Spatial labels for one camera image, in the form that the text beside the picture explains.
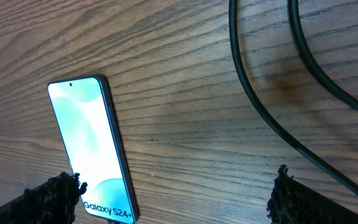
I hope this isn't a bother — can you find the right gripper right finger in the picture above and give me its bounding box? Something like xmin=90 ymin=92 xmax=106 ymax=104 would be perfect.
xmin=267 ymin=164 xmax=358 ymax=224

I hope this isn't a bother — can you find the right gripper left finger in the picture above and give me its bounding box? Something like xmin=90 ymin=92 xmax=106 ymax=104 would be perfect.
xmin=0 ymin=172 xmax=88 ymax=224

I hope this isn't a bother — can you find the blue screen smartphone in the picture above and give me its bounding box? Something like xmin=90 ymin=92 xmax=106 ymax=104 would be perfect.
xmin=47 ymin=75 xmax=140 ymax=223

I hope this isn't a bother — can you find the black charger cable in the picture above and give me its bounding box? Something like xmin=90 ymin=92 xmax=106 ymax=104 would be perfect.
xmin=227 ymin=0 xmax=358 ymax=214

